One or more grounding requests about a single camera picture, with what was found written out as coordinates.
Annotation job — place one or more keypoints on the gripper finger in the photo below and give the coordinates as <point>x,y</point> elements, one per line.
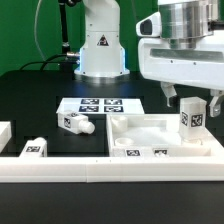
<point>169,92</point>
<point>216,101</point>

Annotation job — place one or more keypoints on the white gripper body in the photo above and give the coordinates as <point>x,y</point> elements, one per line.
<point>202,67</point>

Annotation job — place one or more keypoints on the white square table top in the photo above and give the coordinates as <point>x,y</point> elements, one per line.
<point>155,135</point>

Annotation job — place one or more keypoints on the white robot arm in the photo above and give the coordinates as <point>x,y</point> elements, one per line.
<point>182,43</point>

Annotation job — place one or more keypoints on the white U-shaped fence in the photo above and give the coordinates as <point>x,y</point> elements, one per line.
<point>111,169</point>

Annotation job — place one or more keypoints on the white sheet with markers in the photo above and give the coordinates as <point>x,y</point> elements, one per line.
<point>101,105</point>

